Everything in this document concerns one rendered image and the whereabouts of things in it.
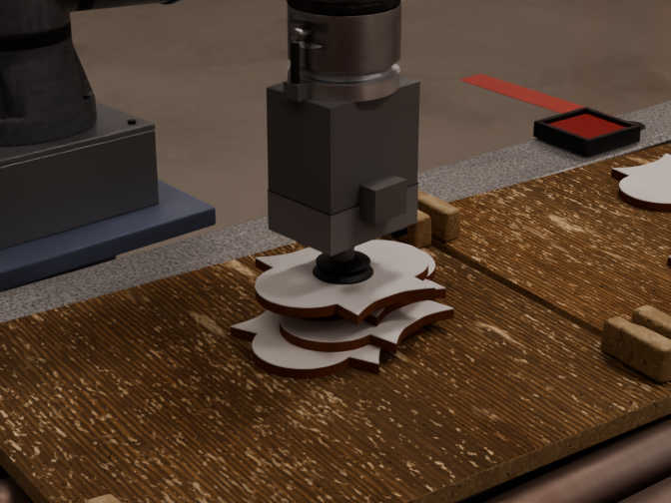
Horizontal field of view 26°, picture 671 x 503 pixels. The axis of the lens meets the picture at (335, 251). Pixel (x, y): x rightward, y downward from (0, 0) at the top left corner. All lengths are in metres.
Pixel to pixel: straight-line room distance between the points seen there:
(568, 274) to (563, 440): 0.24
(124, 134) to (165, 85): 3.30
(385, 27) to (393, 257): 0.19
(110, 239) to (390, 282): 0.43
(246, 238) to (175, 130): 3.05
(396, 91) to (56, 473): 0.33
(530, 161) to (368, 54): 0.52
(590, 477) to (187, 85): 3.85
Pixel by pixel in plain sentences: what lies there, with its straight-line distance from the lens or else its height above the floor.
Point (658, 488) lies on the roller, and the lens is 0.92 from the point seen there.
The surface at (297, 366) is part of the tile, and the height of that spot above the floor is 0.94.
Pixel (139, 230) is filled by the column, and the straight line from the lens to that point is 1.39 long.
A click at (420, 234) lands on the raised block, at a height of 0.95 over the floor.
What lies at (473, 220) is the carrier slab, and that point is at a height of 0.94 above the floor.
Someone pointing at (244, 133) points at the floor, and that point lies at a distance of 4.24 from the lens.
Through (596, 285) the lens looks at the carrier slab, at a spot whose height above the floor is 0.94.
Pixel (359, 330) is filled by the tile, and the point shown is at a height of 0.95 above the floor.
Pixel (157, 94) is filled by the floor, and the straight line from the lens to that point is 4.61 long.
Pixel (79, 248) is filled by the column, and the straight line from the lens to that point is 1.36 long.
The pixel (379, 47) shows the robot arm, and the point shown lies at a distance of 0.94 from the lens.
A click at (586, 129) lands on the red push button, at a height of 0.93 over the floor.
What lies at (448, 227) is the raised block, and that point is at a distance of 1.18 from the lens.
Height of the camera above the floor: 1.41
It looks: 24 degrees down
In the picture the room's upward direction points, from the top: straight up
